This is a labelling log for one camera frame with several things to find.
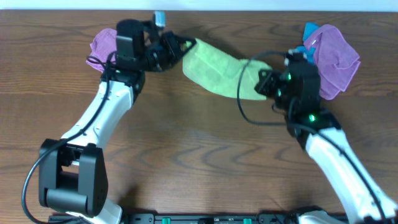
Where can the crumpled purple cloth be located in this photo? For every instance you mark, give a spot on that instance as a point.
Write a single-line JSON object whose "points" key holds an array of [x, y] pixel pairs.
{"points": [[336, 60]]}

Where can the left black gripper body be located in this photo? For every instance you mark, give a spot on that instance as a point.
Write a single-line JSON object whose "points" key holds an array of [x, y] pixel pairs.
{"points": [[168, 45]]}

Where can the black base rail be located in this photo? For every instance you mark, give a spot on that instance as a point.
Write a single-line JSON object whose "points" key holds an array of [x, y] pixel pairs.
{"points": [[263, 218]]}

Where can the folded purple cloth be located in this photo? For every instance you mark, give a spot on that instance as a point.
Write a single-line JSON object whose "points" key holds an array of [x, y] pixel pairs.
{"points": [[103, 44]]}

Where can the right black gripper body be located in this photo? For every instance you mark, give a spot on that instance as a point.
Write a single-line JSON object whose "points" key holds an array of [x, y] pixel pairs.
{"points": [[288, 101]]}

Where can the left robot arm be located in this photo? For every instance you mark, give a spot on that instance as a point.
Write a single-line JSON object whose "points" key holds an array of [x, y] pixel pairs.
{"points": [[72, 171]]}

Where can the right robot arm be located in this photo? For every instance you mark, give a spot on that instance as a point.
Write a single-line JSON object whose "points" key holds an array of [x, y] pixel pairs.
{"points": [[321, 136]]}

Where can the green microfiber cloth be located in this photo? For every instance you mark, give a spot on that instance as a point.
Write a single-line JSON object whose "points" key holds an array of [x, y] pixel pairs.
{"points": [[221, 73]]}

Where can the blue cloth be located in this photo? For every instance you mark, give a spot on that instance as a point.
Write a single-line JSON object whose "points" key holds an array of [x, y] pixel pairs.
{"points": [[309, 29]]}

